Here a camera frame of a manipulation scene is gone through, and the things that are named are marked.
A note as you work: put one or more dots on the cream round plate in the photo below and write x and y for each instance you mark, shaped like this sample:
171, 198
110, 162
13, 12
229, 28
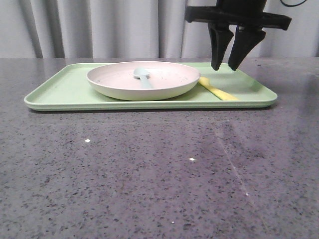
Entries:
167, 79

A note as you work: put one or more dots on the yellow plastic fork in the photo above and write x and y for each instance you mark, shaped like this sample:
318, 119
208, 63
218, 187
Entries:
222, 95

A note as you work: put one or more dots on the light blue plastic spoon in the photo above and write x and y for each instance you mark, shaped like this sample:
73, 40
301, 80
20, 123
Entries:
142, 74

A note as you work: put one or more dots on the grey pleated curtain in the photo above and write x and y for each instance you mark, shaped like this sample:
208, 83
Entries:
101, 29

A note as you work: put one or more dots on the light green rectangular tray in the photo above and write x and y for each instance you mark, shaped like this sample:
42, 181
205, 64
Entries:
69, 90

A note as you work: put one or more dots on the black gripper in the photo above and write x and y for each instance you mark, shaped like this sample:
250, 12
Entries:
250, 17

